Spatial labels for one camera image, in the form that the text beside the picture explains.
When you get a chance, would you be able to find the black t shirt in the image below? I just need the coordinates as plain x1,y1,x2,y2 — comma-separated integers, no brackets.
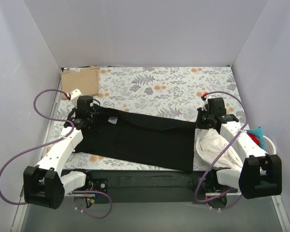
75,105,196,172

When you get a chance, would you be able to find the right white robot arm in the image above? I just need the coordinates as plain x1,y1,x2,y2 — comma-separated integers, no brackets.
196,96,282,199

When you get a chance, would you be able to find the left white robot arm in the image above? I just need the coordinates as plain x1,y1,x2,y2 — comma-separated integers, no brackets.
23,96,96,209

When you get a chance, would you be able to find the white t shirt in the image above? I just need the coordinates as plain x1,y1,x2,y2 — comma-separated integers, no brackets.
196,129,243,172

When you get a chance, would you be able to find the folded beige t shirt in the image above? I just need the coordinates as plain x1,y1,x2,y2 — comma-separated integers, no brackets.
61,66,100,96

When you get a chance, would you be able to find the teal garment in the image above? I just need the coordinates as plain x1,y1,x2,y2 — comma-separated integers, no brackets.
246,127,264,148

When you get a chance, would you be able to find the floral table mat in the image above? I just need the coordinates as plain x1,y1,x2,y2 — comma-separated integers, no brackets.
52,67,246,171

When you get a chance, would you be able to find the red garment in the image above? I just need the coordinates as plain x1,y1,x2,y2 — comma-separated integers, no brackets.
248,133,260,145

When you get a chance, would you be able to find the white laundry basket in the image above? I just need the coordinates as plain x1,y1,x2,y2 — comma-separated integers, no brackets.
261,135,277,155

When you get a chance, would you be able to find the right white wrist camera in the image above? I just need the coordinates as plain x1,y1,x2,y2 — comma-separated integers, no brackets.
201,95,210,111

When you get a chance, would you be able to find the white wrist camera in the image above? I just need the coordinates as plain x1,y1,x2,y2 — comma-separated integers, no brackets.
64,89,83,101
201,95,210,111

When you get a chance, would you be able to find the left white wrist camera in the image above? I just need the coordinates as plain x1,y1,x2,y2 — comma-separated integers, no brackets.
64,89,83,101

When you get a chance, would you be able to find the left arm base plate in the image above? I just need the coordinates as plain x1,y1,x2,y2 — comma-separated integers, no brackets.
83,178,109,193

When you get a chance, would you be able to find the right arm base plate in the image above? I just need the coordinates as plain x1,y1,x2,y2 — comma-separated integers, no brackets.
188,178,238,200

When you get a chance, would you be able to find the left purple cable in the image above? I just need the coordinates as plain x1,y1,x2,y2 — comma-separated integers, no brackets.
0,88,113,219

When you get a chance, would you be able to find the aluminium frame rail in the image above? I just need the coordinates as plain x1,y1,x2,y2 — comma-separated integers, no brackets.
11,175,290,232

